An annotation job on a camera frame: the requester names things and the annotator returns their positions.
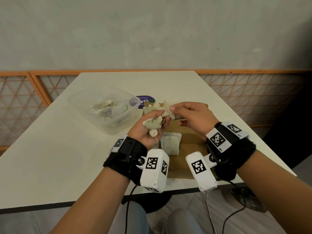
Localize person's right hand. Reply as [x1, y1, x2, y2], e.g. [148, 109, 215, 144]
[169, 101, 220, 141]

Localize person's left hand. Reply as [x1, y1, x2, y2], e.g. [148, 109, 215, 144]
[127, 110, 171, 150]

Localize bunch of tea bags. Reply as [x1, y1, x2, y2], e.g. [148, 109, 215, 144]
[142, 102, 164, 138]

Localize brown paper box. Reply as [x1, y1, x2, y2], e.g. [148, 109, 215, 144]
[142, 101, 216, 180]

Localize pile of tea bags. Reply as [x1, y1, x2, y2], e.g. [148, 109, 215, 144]
[90, 99, 130, 126]

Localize clear plastic container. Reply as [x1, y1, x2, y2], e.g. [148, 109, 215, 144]
[67, 85, 142, 136]

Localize person's left forearm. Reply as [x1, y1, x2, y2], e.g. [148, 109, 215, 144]
[50, 167, 131, 234]

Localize person's right forearm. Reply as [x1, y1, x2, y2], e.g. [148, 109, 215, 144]
[236, 151, 312, 234]

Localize black marker wristband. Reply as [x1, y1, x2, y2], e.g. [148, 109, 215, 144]
[205, 122, 257, 181]
[103, 135, 148, 185]

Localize round purple sticker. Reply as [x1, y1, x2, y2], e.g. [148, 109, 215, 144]
[130, 95, 157, 110]

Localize orange lattice fence panel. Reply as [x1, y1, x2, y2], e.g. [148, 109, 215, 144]
[29, 69, 312, 128]
[0, 71, 52, 151]

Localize grey trousers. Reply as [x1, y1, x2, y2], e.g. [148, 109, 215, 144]
[107, 201, 205, 234]

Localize dark grey floor object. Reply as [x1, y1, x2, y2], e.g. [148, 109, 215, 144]
[229, 187, 267, 213]

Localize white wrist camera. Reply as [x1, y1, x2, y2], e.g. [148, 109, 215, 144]
[139, 148, 170, 194]
[185, 151, 218, 193]

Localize black cable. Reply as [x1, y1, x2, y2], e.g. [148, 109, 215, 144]
[219, 179, 247, 234]
[124, 184, 142, 234]

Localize thin white cable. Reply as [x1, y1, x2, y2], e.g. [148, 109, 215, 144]
[202, 192, 216, 234]

